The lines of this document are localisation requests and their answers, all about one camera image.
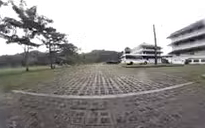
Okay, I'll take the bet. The large white tiered building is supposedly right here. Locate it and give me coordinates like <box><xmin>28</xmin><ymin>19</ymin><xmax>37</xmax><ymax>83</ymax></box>
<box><xmin>166</xmin><ymin>14</ymin><xmax>205</xmax><ymax>65</ymax></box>

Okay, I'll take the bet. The white bus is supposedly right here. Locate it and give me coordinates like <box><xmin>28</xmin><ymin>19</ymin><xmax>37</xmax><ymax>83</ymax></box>
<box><xmin>120</xmin><ymin>54</ymin><xmax>150</xmax><ymax>66</ymax></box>

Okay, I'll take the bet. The pale curved kerb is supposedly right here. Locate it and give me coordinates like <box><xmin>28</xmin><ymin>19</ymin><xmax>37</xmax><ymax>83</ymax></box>
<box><xmin>11</xmin><ymin>81</ymin><xmax>195</xmax><ymax>100</ymax></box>

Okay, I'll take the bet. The grass field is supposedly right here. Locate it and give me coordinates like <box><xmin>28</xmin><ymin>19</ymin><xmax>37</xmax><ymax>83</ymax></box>
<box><xmin>0</xmin><ymin>64</ymin><xmax>69</xmax><ymax>94</ymax></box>

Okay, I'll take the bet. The wide-crowned tree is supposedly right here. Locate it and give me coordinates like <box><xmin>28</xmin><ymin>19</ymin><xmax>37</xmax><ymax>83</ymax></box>
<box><xmin>1</xmin><ymin>0</ymin><xmax>54</xmax><ymax>72</ymax></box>

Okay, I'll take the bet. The small white tiered building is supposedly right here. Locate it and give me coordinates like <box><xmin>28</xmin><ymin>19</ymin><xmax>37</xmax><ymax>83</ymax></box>
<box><xmin>123</xmin><ymin>42</ymin><xmax>169</xmax><ymax>65</ymax></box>

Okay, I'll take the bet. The dark pole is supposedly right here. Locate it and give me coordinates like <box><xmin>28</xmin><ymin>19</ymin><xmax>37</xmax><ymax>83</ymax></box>
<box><xmin>152</xmin><ymin>23</ymin><xmax>158</xmax><ymax>66</ymax></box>

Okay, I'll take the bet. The grid paver path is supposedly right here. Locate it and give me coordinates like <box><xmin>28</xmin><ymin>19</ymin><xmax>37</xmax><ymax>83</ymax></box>
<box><xmin>0</xmin><ymin>63</ymin><xmax>205</xmax><ymax>128</ymax></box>

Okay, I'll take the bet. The slim-trunked tree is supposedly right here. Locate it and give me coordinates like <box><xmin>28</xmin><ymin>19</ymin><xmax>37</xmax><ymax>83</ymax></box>
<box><xmin>38</xmin><ymin>26</ymin><xmax>69</xmax><ymax>70</ymax></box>

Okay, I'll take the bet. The small dark tree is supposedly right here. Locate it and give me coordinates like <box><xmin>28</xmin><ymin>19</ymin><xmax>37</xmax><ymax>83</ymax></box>
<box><xmin>58</xmin><ymin>42</ymin><xmax>82</xmax><ymax>66</ymax></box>

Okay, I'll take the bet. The grass verge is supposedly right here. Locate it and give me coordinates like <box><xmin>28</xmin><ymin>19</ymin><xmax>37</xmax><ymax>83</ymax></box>
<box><xmin>121</xmin><ymin>63</ymin><xmax>205</xmax><ymax>84</ymax></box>

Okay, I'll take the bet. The wooded hill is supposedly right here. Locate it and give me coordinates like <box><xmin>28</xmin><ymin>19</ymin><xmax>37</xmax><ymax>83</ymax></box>
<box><xmin>0</xmin><ymin>49</ymin><xmax>124</xmax><ymax>70</ymax></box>

